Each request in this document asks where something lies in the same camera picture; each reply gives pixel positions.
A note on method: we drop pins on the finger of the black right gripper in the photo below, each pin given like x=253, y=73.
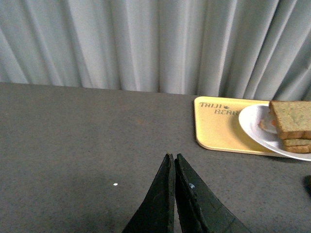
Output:
x=307, y=184

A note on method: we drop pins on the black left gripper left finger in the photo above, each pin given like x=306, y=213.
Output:
x=156, y=213

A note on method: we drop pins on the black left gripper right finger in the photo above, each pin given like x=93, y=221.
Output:
x=200, y=211

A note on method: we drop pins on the bread slice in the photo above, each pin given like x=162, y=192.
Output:
x=297, y=145
x=293, y=118

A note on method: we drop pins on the white round plate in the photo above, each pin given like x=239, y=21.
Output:
x=249, y=119

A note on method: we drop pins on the fake fried egg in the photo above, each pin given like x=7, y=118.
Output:
x=268, y=122

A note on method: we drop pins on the yellow bear tray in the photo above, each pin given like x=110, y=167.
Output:
x=217, y=126

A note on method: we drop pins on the grey curtain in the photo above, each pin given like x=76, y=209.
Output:
x=246, y=49

